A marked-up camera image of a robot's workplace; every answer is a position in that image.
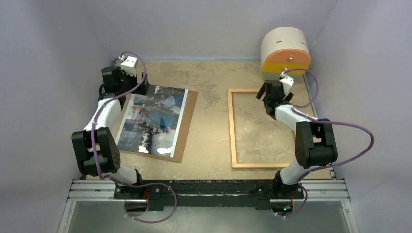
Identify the printed colour photo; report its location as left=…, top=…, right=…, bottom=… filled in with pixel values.
left=115, top=84, right=189, bottom=158

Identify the brown cardboard backing board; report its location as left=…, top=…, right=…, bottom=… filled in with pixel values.
left=112, top=84, right=199, bottom=164

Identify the light wooden picture frame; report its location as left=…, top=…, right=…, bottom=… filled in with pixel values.
left=227, top=88, right=290, bottom=169

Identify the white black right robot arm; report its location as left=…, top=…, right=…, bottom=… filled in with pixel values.
left=256, top=80, right=338, bottom=198

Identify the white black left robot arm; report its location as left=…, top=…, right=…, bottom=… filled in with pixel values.
left=71, top=66, right=149, bottom=199

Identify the round white drawer cabinet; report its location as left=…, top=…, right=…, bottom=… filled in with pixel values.
left=260, top=27, right=311, bottom=80

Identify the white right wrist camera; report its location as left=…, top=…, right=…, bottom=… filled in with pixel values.
left=279, top=74, right=294, bottom=95

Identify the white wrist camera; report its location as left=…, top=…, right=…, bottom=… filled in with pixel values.
left=120, top=56, right=138, bottom=77
left=279, top=74, right=294, bottom=95

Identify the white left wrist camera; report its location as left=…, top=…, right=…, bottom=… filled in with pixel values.
left=120, top=56, right=138, bottom=77

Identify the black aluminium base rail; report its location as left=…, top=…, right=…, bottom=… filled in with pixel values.
left=68, top=179, right=350, bottom=212

